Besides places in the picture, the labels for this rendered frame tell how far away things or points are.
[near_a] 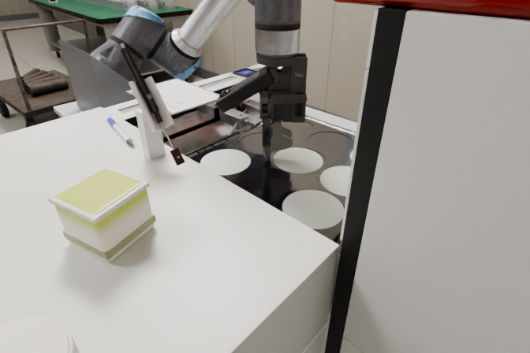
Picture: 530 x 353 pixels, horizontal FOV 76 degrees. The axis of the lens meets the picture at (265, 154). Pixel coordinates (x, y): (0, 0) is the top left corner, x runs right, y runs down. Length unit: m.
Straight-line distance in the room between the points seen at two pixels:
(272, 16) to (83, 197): 0.36
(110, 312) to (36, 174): 0.31
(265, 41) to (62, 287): 0.42
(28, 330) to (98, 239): 0.15
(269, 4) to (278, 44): 0.06
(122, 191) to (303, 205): 0.29
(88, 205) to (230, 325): 0.19
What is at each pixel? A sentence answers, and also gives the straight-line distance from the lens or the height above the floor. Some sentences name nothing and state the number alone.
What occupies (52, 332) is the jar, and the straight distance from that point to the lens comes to 0.26.
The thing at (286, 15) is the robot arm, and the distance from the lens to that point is 0.56.
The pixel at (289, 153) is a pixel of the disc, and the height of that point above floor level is 0.90.
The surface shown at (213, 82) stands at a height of 0.96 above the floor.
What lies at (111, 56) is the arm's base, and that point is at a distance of 1.15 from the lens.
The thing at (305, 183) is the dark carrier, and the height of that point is 0.90.
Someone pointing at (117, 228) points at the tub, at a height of 1.00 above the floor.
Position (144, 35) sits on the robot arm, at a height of 1.05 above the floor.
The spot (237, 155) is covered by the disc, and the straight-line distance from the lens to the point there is 0.70.
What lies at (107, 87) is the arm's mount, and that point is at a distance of 1.04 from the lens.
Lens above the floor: 1.25
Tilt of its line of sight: 30 degrees down
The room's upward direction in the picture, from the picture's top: straight up
